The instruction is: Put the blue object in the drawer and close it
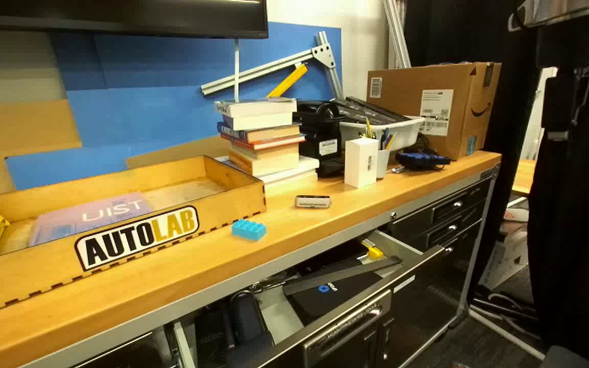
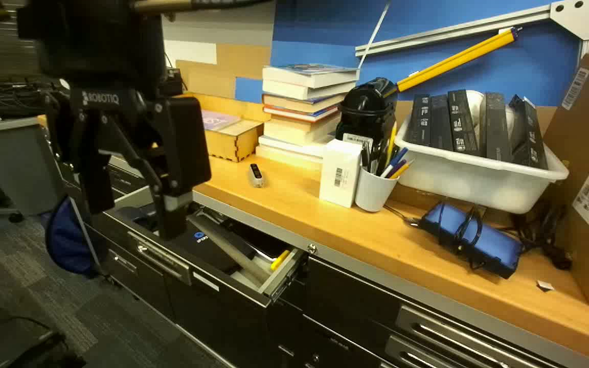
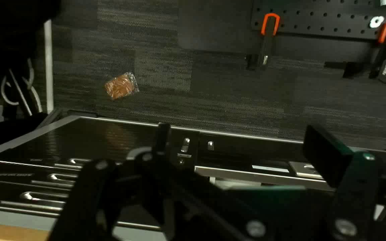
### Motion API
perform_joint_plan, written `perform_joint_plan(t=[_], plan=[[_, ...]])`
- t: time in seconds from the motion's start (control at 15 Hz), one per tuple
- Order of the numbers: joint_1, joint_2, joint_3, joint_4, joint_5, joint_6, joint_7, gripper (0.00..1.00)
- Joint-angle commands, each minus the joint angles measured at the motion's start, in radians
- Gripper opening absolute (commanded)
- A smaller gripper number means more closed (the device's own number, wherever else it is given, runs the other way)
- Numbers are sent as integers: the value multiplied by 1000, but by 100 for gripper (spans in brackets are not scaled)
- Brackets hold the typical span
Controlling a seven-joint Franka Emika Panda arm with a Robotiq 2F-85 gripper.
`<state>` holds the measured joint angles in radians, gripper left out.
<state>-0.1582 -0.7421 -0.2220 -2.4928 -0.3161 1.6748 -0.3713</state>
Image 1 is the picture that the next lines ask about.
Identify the beige hardcover book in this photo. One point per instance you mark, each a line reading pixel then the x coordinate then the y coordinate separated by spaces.
pixel 265 159

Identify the black curtain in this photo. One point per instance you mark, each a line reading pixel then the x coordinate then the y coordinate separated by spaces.
pixel 582 204

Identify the wooden laser-cut tray box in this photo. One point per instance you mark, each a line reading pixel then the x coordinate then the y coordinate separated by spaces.
pixel 42 269

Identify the AUTOLAB sticker label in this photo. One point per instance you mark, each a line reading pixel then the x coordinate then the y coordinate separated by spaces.
pixel 138 237

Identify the yellow bar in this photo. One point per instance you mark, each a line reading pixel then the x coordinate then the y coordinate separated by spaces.
pixel 286 80

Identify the white rectangular box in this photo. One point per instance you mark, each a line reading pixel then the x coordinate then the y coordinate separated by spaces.
pixel 361 163

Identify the blue foam board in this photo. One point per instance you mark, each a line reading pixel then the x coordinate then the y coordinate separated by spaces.
pixel 143 103

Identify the white plastic bin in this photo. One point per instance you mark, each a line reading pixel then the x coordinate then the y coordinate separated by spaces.
pixel 383 129

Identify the brown cardboard shipping box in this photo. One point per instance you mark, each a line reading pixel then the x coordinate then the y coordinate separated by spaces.
pixel 439 103

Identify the purple UIST booklet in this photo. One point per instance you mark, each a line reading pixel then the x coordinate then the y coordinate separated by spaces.
pixel 91 218

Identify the black drawer cabinet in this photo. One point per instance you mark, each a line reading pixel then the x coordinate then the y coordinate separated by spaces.
pixel 445 226

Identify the black and blue gadget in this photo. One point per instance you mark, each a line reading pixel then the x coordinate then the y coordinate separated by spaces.
pixel 420 159

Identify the blue toy brick block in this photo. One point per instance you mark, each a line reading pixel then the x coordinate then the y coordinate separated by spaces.
pixel 248 229

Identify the small yellow item in drawer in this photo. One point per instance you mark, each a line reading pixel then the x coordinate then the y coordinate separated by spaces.
pixel 374 251

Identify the small silver metal tin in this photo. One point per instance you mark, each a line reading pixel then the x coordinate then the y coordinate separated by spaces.
pixel 311 201

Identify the flat white book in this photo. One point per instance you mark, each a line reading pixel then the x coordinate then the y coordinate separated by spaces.
pixel 291 170

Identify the thick white book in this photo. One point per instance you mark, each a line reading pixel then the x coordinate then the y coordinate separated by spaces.
pixel 257 112

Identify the aluminium extrusion frame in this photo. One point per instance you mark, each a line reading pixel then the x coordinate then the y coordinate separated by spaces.
pixel 266 67

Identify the black monitor screen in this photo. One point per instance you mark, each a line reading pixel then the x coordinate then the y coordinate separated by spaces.
pixel 117 13

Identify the blue and red book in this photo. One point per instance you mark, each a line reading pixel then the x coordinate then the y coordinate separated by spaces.
pixel 265 136

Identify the leaning aluminium profile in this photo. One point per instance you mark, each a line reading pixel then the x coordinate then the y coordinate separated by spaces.
pixel 398 31

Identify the black device with label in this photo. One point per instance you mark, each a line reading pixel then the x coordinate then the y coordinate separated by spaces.
pixel 317 136

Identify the brown wooden board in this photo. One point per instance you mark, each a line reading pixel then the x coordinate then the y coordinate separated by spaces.
pixel 14 129

